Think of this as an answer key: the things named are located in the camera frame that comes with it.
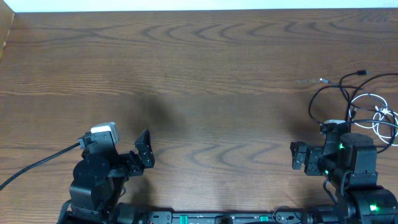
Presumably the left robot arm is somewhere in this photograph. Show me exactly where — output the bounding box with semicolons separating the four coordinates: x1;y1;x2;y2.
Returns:
58;127;155;223

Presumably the thin black USB cable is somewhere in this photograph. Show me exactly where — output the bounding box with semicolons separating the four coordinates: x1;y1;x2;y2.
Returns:
338;70;398;125

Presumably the thick black USB cable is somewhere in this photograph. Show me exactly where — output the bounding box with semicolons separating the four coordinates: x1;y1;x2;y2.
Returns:
308;77;397;154

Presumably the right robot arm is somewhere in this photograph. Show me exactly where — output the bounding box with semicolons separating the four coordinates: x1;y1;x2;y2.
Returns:
290;133;397;224

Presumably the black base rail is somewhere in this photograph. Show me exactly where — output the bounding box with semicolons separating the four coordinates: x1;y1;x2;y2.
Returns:
139;208;306;224

